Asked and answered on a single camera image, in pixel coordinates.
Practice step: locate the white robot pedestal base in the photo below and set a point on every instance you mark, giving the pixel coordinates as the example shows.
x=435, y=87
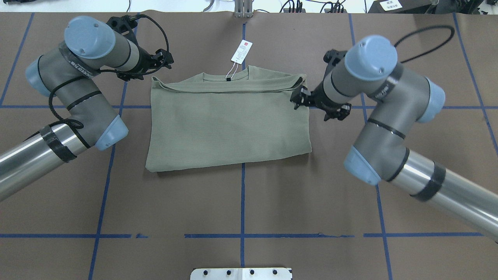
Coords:
x=271, y=273

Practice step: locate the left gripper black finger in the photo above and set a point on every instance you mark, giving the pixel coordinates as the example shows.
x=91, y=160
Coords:
x=162, y=55
x=165, y=62

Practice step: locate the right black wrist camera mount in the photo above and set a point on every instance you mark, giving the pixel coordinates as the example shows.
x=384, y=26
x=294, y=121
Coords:
x=332, y=58

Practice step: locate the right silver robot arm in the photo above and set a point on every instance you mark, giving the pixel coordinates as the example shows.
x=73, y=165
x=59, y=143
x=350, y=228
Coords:
x=403, y=98

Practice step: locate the black box device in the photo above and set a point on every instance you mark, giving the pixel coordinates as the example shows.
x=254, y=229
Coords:
x=401, y=6

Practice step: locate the white shirt price tag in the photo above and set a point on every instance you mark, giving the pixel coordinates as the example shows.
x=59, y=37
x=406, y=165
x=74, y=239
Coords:
x=238, y=58

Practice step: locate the olive green long-sleeve shirt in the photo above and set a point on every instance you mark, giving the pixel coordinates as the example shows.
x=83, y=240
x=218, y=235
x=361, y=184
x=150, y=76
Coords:
x=214, y=120

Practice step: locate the aluminium frame post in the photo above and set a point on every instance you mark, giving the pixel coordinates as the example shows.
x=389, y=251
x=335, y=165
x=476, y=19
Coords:
x=243, y=8

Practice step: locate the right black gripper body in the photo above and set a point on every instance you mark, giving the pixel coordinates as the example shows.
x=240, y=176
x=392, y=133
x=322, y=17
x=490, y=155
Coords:
x=319, y=100

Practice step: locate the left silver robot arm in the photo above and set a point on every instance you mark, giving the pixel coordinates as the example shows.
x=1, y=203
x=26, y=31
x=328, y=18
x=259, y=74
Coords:
x=85, y=118

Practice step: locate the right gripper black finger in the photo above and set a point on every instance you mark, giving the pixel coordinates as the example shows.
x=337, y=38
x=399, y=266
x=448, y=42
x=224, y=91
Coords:
x=339, y=113
x=301, y=97

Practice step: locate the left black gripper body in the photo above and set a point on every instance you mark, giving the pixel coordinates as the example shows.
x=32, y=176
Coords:
x=144, y=62

